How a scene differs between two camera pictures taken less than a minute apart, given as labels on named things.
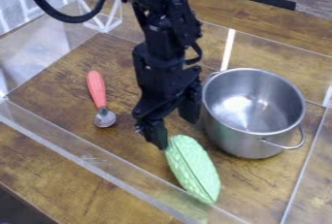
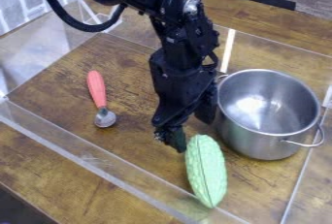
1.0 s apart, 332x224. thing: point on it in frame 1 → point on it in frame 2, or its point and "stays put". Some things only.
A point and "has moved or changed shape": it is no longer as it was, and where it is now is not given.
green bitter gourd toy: (190, 166) has moved or changed shape
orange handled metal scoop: (105, 116) stays put
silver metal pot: (253, 112) has moved or changed shape
